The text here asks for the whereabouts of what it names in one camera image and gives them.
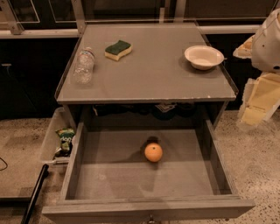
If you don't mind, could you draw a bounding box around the green snack bag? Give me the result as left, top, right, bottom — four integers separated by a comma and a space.
55, 128, 75, 158

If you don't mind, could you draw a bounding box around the white bowl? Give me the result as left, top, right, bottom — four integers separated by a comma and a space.
184, 45, 224, 71

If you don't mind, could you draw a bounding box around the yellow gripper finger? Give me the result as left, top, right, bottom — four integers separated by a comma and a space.
233, 36, 254, 59
238, 73, 280, 126

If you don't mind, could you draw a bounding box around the grey cabinet with counter top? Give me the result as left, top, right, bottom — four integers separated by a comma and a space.
56, 24, 238, 123

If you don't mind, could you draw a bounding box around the clear plastic water bottle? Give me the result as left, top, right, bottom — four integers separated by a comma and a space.
73, 47, 95, 85

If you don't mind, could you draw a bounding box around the open grey top drawer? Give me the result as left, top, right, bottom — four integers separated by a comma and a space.
43, 120, 255, 224

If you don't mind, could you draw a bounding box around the green and yellow sponge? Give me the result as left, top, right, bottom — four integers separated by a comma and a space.
105, 40, 132, 61

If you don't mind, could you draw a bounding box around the black pole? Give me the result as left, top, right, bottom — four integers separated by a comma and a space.
20, 164, 49, 224

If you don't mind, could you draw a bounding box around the black floor cable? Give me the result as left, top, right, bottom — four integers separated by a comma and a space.
0, 157, 9, 172

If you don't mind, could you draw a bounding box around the orange fruit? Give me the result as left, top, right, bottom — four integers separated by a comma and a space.
144, 143, 163, 163

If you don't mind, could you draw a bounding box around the clear plastic bin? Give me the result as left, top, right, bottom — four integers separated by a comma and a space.
40, 108, 75, 165

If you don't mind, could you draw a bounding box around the metal railing frame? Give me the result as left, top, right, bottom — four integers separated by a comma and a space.
0, 0, 280, 39

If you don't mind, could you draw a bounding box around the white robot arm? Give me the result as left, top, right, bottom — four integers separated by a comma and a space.
233, 9, 280, 125

